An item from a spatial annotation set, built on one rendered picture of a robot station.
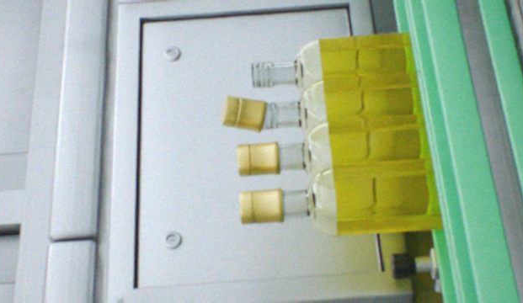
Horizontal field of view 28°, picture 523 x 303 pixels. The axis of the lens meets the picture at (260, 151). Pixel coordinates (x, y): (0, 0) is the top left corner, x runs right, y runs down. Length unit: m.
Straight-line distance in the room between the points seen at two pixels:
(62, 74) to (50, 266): 0.29
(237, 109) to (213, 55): 0.26
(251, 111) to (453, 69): 0.24
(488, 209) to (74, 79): 0.65
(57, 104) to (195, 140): 0.20
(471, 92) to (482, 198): 0.12
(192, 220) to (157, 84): 0.21
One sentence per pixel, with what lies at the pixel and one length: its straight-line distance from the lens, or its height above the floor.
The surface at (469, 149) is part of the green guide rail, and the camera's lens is 0.96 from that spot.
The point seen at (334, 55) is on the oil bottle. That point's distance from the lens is 1.17.
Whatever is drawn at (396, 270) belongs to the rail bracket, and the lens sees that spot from 1.10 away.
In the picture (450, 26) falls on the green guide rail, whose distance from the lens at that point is 1.05.
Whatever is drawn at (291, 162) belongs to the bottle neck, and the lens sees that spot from 1.10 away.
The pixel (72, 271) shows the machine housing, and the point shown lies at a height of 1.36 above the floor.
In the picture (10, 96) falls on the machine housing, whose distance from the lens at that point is 1.44.
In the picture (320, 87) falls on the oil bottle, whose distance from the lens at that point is 1.14.
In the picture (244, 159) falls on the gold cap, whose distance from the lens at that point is 1.10.
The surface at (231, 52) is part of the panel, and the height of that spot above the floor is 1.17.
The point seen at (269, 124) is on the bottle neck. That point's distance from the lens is 1.14.
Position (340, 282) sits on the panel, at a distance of 1.17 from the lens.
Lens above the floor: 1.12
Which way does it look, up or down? 1 degrees up
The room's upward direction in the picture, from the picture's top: 94 degrees counter-clockwise
